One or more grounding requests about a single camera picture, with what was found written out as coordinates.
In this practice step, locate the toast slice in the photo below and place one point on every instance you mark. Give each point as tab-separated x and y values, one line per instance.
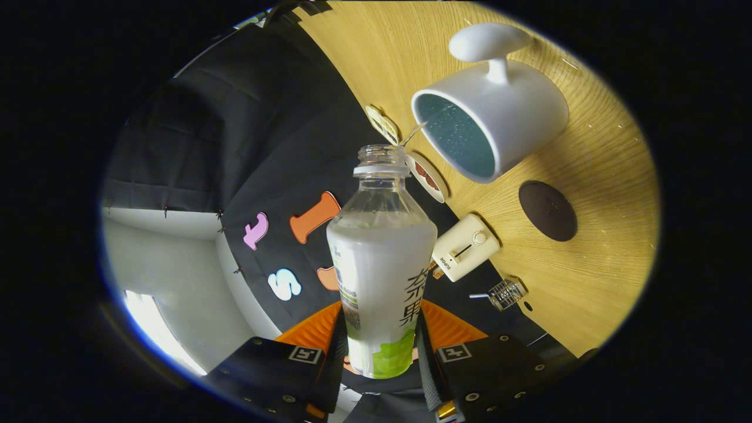
436	271

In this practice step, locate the white green juice bottle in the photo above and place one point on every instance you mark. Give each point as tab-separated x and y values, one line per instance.
382	264

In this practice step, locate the oval plate with snacks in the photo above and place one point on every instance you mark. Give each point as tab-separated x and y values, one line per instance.
383	125

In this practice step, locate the white toaster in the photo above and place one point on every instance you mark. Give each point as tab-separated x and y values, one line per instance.
467	247

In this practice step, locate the round plate with brown food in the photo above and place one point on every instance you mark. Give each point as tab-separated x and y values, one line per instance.
427	177

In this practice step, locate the wooden table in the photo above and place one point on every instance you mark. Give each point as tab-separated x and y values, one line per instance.
587	282

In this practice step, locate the white cup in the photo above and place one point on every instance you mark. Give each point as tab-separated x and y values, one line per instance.
517	111

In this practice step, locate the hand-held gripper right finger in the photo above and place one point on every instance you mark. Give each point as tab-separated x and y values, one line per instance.
499	370

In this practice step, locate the large ceiling light panel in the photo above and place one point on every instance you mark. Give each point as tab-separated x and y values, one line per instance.
158	329

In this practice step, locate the dark brown round coaster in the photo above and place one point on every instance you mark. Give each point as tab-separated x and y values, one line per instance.
547	211

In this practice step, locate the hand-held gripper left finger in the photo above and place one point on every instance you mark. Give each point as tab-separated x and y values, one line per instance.
264	370

